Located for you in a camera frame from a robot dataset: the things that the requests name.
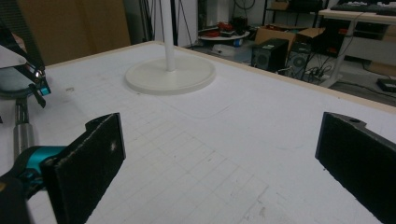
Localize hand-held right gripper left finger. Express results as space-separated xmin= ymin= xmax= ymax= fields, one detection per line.
xmin=12 ymin=112 xmax=127 ymax=224

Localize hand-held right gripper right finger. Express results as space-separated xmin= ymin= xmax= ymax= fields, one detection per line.
xmin=315 ymin=111 xmax=396 ymax=224

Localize white hook stand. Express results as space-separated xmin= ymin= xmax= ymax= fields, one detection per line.
xmin=124 ymin=0 xmax=217 ymax=96

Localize brown board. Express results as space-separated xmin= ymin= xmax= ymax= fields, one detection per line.
xmin=16 ymin=0 xmax=132 ymax=67

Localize flat black box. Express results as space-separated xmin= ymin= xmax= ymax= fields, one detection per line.
xmin=375 ymin=77 xmax=396 ymax=93

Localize white desk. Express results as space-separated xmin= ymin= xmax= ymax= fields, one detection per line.
xmin=318 ymin=7 xmax=396 ymax=89

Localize black computer tower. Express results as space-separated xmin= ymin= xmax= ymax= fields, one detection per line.
xmin=285 ymin=41 xmax=316 ymax=79
xmin=250 ymin=37 xmax=290 ymax=74

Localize open cardboard box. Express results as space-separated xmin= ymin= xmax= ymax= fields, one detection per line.
xmin=253 ymin=25 xmax=327 ymax=45

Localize black shelf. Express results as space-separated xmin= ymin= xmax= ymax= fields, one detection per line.
xmin=262 ymin=0 xmax=325 ymax=30

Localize white round table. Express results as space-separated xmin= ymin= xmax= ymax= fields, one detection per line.
xmin=198 ymin=21 xmax=251 ymax=42

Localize black metal frame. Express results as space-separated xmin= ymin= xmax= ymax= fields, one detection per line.
xmin=0 ymin=0 xmax=47 ymax=71

